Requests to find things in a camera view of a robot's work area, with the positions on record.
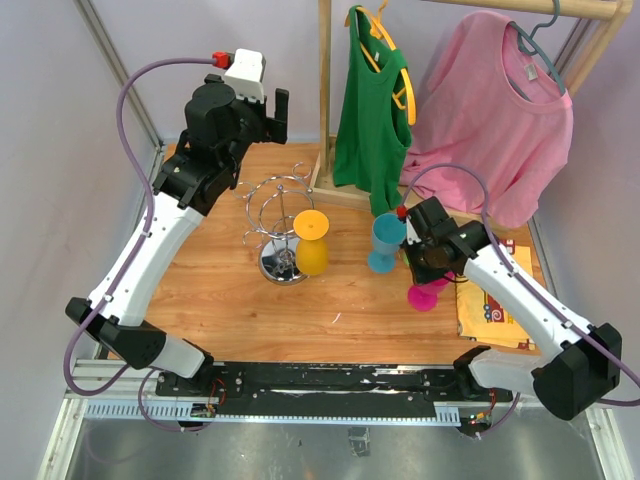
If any grey clothes hanger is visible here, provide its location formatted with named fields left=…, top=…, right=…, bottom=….
left=508, top=0, right=568, bottom=96

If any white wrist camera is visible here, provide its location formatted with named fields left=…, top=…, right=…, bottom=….
left=211, top=48, right=266, bottom=104
left=396, top=205, right=421, bottom=245

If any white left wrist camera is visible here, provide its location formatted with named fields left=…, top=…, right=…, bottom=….
left=211, top=48, right=266, bottom=104

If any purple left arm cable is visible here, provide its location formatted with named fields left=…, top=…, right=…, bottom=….
left=63, top=56, right=219, bottom=434

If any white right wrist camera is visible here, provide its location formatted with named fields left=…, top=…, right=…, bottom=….
left=396, top=205, right=421, bottom=245

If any yellow cartoon vehicle cloth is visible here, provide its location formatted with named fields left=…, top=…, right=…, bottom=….
left=454, top=238, right=544, bottom=351

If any orange plastic wine glass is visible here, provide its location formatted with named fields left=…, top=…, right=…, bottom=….
left=293, top=209, right=329, bottom=276

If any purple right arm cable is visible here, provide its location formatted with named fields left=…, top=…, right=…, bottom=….
left=399, top=163, right=640, bottom=407

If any blue plastic wine glass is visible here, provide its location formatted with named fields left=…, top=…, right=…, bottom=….
left=367, top=212, right=407, bottom=274

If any green plastic wine glass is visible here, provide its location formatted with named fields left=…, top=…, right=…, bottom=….
left=399, top=249, right=410, bottom=266

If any wooden clothes rack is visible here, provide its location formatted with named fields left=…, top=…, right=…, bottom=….
left=311, top=1, right=634, bottom=211

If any chrome wine glass rack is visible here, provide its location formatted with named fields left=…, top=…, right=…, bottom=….
left=232, top=162, right=314, bottom=286

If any white slotted cable duct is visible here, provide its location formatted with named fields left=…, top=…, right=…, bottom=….
left=84, top=400, right=462, bottom=427

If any yellow clothes hanger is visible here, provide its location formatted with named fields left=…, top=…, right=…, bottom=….
left=344, top=1, right=417, bottom=126

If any green tank top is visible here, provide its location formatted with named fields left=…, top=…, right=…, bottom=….
left=333, top=14, right=412, bottom=216

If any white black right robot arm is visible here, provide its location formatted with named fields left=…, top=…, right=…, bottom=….
left=403, top=198, right=622, bottom=420

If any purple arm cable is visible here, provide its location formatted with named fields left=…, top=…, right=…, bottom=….
left=399, top=163, right=640, bottom=407
left=63, top=56, right=219, bottom=434

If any pink plastic wine glass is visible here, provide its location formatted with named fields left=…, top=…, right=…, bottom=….
left=407, top=273, right=455, bottom=312

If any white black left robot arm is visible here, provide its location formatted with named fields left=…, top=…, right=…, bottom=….
left=65, top=81, right=289, bottom=396

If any pink t-shirt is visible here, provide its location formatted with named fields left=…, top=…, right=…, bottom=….
left=400, top=11, right=573, bottom=228

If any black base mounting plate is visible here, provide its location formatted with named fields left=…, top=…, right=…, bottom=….
left=155, top=362, right=513, bottom=413

